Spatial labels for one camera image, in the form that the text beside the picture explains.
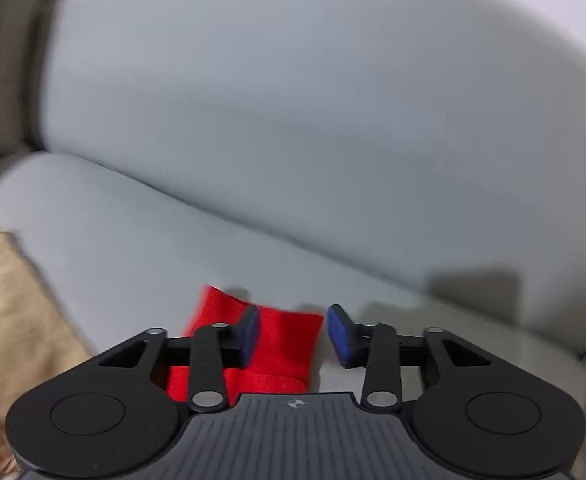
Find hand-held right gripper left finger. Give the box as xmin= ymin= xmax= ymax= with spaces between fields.
xmin=85 ymin=305 xmax=260 ymax=412

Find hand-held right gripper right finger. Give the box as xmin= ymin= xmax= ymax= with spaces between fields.
xmin=327 ymin=305 xmax=504 ymax=412

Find red sweater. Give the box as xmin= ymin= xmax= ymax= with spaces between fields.
xmin=165 ymin=285 xmax=324 ymax=403

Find grey sofa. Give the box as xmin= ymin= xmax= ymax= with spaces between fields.
xmin=0 ymin=0 xmax=586 ymax=480

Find khaki pants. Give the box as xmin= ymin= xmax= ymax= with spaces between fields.
xmin=0 ymin=232 xmax=96 ymax=480

